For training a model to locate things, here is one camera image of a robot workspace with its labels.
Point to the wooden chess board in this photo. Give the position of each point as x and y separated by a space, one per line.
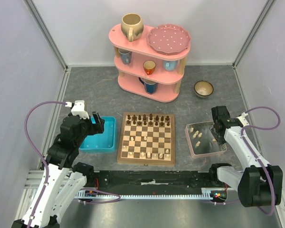
160 132

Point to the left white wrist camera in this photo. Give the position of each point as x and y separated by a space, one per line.
78 109

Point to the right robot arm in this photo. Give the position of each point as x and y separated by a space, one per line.
260 183

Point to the blue plastic bin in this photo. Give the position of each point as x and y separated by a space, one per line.
104 142

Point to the grey-blue mug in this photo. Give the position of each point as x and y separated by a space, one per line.
125 56

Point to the beige ceramic mug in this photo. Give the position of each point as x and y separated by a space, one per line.
132 26

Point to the pink clear plastic tray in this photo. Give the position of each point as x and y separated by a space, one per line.
201 141

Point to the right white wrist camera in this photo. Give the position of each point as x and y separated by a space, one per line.
242 119

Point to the pink polka dot plate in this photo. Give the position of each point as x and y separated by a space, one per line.
169 39

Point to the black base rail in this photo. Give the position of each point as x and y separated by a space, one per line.
153 182

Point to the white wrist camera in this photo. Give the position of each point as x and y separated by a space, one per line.
78 109
242 119

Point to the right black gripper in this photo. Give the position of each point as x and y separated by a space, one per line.
218 128

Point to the dark blue mug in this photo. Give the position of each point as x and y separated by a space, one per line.
149 86

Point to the orange cup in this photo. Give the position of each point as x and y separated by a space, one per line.
149 67

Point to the brown ceramic bowl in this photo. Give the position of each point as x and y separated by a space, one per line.
203 89

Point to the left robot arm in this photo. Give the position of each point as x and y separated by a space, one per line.
60 183

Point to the light blue mug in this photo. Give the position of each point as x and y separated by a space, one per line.
170 65

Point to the pink three-tier shelf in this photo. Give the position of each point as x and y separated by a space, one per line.
168 81

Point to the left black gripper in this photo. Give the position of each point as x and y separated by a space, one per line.
98 128

